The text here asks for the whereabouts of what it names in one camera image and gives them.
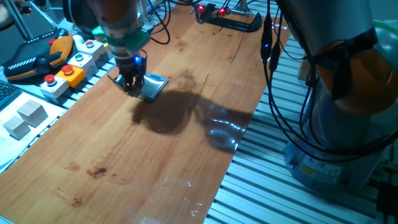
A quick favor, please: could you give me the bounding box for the small green button white box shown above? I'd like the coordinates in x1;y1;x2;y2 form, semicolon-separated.
67;52;99;80

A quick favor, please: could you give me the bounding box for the white paper sheet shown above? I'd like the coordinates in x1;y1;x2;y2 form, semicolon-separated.
0;91;68;174

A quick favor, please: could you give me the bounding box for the wooden board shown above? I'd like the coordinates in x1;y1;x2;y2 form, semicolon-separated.
0;0;292;224

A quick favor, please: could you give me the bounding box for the silver digital pocket scale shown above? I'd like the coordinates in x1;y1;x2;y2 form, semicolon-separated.
113;72;170;101

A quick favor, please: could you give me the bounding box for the green wrist mount plate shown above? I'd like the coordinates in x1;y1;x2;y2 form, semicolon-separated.
91;26;152;50

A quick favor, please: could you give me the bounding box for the red button on yellow box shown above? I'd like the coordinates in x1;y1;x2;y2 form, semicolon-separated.
55;64;86;88

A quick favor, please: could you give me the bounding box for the black cable with blue light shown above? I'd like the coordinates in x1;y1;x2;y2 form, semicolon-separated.
259;0;398;162

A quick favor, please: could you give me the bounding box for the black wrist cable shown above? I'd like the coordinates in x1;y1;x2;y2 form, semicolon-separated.
146;0;172;45

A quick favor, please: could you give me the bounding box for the metal tripod leg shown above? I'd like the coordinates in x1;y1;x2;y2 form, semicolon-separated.
29;0;60;29
2;0;34;41

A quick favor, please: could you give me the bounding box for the medium wooden cube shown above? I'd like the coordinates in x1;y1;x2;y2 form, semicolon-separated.
2;115;32;141

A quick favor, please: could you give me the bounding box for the black round spool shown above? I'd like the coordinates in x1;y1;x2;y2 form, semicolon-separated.
62;0;103;35

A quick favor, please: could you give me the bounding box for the red button on white box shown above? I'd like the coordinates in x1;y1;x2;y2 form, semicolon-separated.
76;39;109;68
39;73;70;100

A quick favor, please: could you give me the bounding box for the white rounded plastic piece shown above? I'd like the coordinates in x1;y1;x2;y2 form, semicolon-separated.
72;34;85;48

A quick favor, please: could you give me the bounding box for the large wooden cube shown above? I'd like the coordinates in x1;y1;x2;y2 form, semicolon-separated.
16;99;49;128

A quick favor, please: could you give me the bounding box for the black C-clamp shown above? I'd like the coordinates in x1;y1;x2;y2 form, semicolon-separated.
195;2;263;33

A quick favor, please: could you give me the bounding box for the person hand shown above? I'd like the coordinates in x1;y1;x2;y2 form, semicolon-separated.
0;0;24;27

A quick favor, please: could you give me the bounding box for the black orange teach pendant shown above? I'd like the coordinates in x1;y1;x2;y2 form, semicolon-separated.
2;28;75;82

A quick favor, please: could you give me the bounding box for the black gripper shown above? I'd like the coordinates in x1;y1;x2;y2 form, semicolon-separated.
114;55;147;96

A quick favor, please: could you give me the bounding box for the black keyboard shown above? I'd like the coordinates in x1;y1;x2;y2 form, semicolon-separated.
0;80;22;110

